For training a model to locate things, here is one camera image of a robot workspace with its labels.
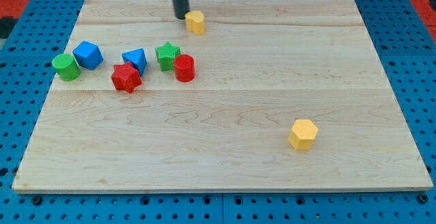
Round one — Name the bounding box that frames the light wooden board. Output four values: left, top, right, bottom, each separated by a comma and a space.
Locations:
12, 0, 433, 194

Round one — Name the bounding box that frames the yellow heart block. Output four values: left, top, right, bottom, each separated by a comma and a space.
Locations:
185, 10, 205, 35

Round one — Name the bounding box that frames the blue triangle block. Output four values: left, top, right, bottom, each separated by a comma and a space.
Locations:
121, 48, 147, 77

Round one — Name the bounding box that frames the yellow hexagon block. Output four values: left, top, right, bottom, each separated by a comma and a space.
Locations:
288, 119, 318, 150

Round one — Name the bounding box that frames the green star block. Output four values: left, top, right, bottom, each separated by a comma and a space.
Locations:
155, 42, 181, 71

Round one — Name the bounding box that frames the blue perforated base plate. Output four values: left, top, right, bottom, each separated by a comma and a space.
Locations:
1, 0, 435, 223

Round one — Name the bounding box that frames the blue cube block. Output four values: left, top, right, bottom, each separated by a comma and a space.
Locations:
72, 41, 104, 70

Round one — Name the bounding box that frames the red star block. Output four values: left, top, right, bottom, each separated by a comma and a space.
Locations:
111, 61, 142, 93

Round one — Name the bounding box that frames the green cylinder block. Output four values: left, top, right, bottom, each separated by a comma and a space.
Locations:
52, 53, 80, 82

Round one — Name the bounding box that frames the red cylinder block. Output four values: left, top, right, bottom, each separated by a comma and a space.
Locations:
173, 54, 196, 82

